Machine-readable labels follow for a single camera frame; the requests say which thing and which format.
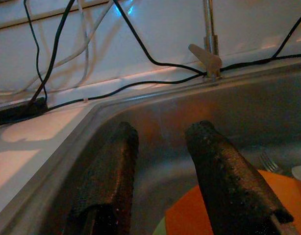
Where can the stainless steel sink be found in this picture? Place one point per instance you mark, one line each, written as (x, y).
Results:
(165, 110)

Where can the green plate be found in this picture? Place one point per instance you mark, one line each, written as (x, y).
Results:
(159, 227)

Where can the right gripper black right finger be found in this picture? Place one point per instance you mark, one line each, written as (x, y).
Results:
(229, 181)

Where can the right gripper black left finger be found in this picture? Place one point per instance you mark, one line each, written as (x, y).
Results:
(108, 186)

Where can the orange plate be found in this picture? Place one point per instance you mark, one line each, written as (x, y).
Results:
(187, 215)

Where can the orange bowl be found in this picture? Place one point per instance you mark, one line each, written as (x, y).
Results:
(285, 193)

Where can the metal faucet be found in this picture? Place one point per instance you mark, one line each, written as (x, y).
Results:
(210, 56)

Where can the metal fork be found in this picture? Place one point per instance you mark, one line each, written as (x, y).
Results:
(270, 162)

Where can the black power adapter brick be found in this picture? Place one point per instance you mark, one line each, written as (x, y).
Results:
(15, 112)

